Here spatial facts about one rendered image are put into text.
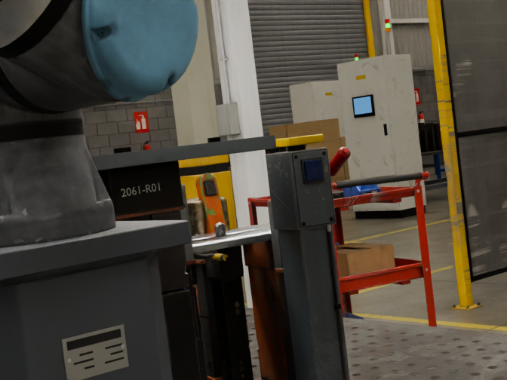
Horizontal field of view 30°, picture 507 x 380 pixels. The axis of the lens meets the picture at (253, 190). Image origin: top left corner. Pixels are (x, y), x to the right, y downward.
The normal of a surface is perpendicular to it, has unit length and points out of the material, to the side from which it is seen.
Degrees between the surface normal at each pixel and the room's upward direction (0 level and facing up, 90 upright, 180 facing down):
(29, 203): 73
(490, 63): 89
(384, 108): 90
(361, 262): 90
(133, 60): 94
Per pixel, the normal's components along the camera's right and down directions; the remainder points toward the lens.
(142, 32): 0.79, 0.00
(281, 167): -0.85, 0.13
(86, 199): 0.77, -0.37
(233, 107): 0.63, -0.04
